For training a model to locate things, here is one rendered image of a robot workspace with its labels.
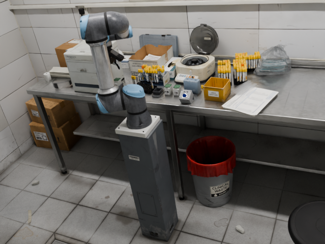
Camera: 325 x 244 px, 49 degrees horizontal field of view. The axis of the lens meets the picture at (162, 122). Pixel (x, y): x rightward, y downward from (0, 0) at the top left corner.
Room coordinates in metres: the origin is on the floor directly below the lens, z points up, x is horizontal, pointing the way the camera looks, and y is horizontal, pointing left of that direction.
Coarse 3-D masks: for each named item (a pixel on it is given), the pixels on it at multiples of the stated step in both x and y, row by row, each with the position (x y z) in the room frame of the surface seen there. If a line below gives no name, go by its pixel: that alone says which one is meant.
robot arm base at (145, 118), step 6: (132, 114) 1.74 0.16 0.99; (138, 114) 1.73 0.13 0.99; (144, 114) 1.74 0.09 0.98; (126, 120) 1.79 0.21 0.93; (132, 120) 1.73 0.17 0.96; (138, 120) 1.73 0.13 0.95; (144, 120) 1.73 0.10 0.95; (150, 120) 1.75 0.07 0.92; (132, 126) 1.72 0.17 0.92; (138, 126) 1.71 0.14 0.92; (144, 126) 1.72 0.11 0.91
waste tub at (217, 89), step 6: (210, 78) 2.07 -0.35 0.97; (216, 78) 2.06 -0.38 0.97; (222, 78) 2.03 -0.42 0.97; (210, 84) 2.06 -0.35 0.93; (216, 84) 2.06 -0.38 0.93; (222, 84) 2.04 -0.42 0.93; (228, 84) 1.98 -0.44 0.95; (204, 90) 1.97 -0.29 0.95; (210, 90) 1.95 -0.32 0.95; (216, 90) 1.92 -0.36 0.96; (222, 90) 1.90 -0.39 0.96; (228, 90) 1.98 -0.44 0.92; (204, 96) 1.97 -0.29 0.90; (210, 96) 1.95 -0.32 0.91; (216, 96) 1.93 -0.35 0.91; (222, 96) 1.90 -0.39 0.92; (222, 102) 1.91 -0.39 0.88
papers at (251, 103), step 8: (256, 88) 1.99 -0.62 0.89; (240, 96) 1.92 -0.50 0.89; (248, 96) 1.90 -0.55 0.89; (256, 96) 1.89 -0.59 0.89; (264, 96) 1.87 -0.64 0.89; (272, 96) 1.86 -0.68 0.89; (224, 104) 1.86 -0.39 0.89; (232, 104) 1.84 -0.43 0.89; (240, 104) 1.83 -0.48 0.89; (248, 104) 1.81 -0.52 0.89; (256, 104) 1.80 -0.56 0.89; (264, 104) 1.79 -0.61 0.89; (240, 112) 1.75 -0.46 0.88; (248, 112) 1.72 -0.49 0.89; (256, 112) 1.71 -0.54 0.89
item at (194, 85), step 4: (184, 80) 2.09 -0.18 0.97; (188, 80) 2.08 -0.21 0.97; (192, 80) 2.07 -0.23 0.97; (196, 80) 2.06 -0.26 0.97; (184, 84) 2.10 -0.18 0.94; (188, 84) 2.08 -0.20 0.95; (192, 84) 2.06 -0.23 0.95; (196, 84) 2.05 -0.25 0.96; (184, 88) 2.10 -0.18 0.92; (188, 88) 2.08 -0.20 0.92; (192, 88) 2.06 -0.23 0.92; (196, 88) 2.05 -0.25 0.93; (200, 88) 2.08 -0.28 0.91; (192, 92) 2.07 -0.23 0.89; (196, 92) 2.05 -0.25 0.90; (200, 92) 2.07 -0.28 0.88
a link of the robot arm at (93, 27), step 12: (84, 24) 1.77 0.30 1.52; (96, 24) 1.77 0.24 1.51; (84, 36) 1.77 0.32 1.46; (96, 36) 1.76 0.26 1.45; (96, 48) 1.77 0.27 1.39; (96, 60) 1.77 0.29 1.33; (108, 60) 1.79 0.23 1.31; (96, 72) 1.78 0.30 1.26; (108, 72) 1.77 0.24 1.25; (108, 84) 1.75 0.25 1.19; (96, 96) 1.77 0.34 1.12; (108, 96) 1.73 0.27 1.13; (108, 108) 1.73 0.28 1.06; (120, 108) 1.73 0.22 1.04
